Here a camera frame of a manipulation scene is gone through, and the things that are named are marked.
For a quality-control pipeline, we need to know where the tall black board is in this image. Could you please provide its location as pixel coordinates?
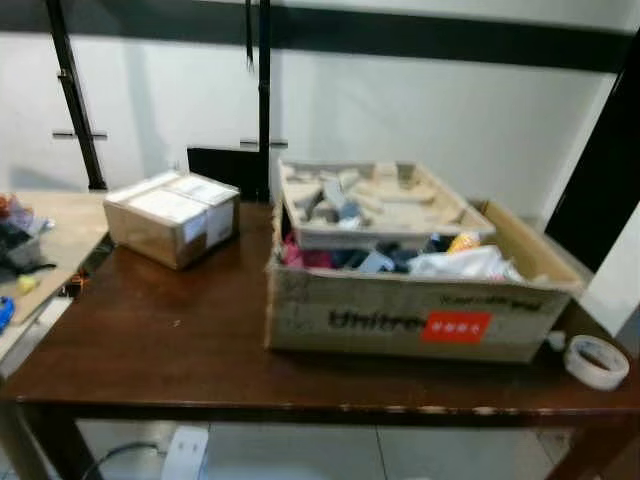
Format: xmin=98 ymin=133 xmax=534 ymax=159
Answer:
xmin=545 ymin=30 xmax=640 ymax=273

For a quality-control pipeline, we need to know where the white tape roll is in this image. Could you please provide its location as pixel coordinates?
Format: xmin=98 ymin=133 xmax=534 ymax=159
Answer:
xmin=563 ymin=335 xmax=631 ymax=391

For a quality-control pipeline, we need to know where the white plastic bag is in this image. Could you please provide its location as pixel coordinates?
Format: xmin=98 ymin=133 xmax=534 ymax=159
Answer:
xmin=408 ymin=246 xmax=526 ymax=283

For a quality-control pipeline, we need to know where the grey pulp packing tray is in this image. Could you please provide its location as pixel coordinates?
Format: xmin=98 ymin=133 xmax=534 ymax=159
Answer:
xmin=277 ymin=160 xmax=497 ymax=251

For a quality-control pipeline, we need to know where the large Unitree cardboard box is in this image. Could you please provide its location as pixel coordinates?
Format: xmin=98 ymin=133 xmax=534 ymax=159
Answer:
xmin=264 ymin=195 xmax=586 ymax=364

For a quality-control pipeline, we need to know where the pink wrapper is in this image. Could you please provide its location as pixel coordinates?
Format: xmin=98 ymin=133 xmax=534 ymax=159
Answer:
xmin=282 ymin=238 xmax=336 ymax=271

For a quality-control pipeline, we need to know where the upright black pole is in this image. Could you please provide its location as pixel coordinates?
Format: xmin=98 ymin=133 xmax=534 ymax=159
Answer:
xmin=245 ymin=0 xmax=276 ymax=201

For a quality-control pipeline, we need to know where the black flat panel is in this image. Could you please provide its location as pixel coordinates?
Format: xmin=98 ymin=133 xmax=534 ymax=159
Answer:
xmin=187 ymin=146 xmax=269 ymax=204

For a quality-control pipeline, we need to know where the small taped cardboard box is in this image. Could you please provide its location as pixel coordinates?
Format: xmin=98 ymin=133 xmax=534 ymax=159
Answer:
xmin=103 ymin=170 xmax=241 ymax=271

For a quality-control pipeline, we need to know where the dark brown wooden table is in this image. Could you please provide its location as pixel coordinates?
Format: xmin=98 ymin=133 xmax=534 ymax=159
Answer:
xmin=0 ymin=195 xmax=640 ymax=480

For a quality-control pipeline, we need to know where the light wooden table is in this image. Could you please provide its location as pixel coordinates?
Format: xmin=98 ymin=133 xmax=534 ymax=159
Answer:
xmin=0 ymin=190 xmax=111 ymax=376

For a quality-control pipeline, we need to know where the slanted black pole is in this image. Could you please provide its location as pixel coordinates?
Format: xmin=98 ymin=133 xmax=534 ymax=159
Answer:
xmin=44 ymin=0 xmax=108 ymax=191

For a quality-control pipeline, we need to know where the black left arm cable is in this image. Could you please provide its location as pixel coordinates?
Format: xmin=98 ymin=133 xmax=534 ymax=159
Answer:
xmin=80 ymin=442 xmax=166 ymax=480

